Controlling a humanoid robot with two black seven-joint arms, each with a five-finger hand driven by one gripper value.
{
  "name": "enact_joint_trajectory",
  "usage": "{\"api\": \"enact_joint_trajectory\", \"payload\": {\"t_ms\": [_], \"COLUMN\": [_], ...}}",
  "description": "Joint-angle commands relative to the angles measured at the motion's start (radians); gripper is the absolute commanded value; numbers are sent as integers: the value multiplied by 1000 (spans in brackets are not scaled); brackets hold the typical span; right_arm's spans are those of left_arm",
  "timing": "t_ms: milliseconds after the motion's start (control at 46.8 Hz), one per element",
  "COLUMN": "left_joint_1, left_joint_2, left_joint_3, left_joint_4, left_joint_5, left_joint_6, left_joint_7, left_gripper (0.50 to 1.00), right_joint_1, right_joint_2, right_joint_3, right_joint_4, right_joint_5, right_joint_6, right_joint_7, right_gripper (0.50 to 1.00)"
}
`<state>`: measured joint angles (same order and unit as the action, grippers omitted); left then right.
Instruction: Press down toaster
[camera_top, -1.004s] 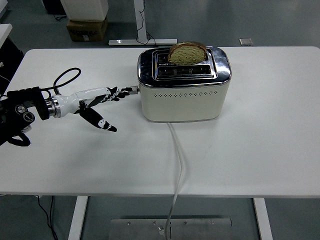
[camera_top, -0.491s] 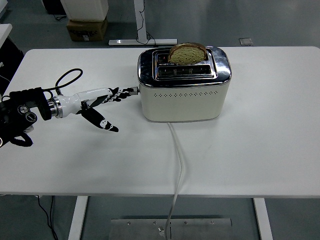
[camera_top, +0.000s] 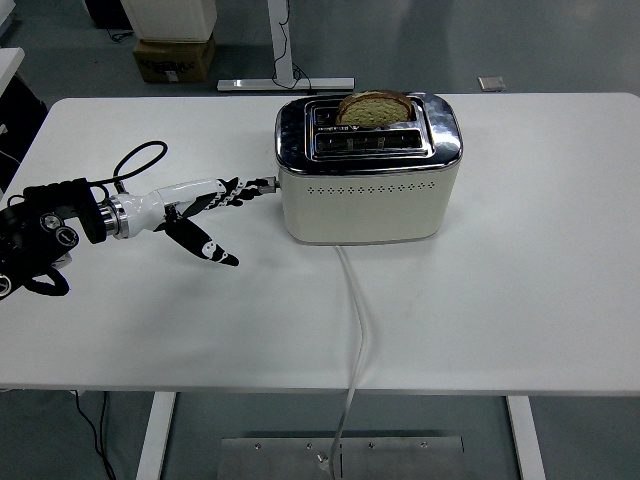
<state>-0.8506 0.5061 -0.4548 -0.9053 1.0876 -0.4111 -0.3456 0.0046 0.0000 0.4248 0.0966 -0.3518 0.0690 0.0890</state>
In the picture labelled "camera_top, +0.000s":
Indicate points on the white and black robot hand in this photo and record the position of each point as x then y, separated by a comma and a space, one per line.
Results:
150, 205

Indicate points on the cream toaster with chrome top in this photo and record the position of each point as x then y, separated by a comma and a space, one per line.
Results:
365, 210

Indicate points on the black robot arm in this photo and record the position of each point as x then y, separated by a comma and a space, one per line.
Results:
55, 200

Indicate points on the brown cardboard box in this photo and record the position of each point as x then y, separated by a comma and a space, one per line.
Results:
172, 62

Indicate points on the black chair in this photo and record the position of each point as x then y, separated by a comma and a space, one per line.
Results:
20, 115

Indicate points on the white box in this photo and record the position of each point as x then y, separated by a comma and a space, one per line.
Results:
170, 17

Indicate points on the black case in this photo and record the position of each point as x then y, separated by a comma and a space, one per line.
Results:
107, 12

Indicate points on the white side table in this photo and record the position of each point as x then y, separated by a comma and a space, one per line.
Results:
9, 62

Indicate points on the white desk leg with foot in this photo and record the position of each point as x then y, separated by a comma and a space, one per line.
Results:
280, 40

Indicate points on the white table leg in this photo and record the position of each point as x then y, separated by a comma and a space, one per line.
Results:
526, 440
155, 435

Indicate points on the brown bread slice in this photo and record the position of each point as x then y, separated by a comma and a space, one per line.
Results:
375, 111

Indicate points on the grey metal plate with screws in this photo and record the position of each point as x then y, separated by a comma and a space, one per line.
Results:
400, 460

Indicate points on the grey floor plate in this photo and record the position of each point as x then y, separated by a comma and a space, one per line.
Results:
491, 83

